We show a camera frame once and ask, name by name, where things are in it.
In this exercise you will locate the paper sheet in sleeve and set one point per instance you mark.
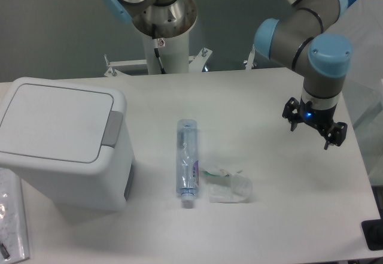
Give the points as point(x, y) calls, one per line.
point(14, 232)

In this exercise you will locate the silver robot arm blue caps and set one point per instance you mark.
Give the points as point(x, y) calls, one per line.
point(302, 44)

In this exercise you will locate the crumpled clear plastic wrapper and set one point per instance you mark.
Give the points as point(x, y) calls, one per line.
point(227, 188)

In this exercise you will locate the clear plastic water bottle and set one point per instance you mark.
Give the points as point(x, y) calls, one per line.
point(187, 162)

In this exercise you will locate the white mounting pedestal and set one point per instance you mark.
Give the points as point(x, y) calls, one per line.
point(169, 48)

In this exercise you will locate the black device at edge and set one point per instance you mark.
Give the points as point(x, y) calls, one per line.
point(372, 230)

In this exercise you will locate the grey lid push button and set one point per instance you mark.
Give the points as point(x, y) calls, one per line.
point(112, 129)

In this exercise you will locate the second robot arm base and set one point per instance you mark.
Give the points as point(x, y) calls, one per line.
point(155, 18)

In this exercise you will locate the white metal frame bracket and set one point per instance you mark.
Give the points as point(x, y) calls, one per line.
point(198, 63)

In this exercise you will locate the white trash can lid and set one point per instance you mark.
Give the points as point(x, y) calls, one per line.
point(53, 123)

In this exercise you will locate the white trash can body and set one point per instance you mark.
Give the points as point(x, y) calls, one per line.
point(102, 184)

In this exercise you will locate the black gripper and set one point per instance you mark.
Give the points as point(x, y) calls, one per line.
point(321, 120)

